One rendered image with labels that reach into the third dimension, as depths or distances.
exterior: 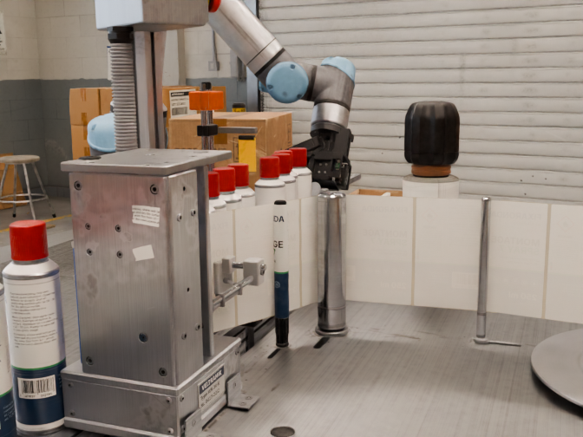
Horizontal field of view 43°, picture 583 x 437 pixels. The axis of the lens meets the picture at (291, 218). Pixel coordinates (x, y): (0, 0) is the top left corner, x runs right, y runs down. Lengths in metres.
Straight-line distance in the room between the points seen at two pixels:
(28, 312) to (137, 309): 0.11
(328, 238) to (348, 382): 0.20
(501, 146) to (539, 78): 0.52
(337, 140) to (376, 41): 4.27
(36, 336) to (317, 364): 0.33
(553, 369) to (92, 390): 0.50
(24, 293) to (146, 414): 0.16
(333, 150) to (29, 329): 0.86
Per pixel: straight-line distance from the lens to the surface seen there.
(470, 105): 5.46
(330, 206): 0.94
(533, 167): 5.40
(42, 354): 0.75
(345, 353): 0.93
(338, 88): 1.50
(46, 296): 0.73
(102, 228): 0.68
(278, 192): 1.22
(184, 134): 1.78
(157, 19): 1.00
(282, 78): 1.35
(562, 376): 0.87
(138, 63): 1.15
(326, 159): 1.43
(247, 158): 1.20
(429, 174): 1.11
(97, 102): 5.18
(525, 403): 0.83
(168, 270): 0.66
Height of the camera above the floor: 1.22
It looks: 11 degrees down
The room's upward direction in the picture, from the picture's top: 1 degrees counter-clockwise
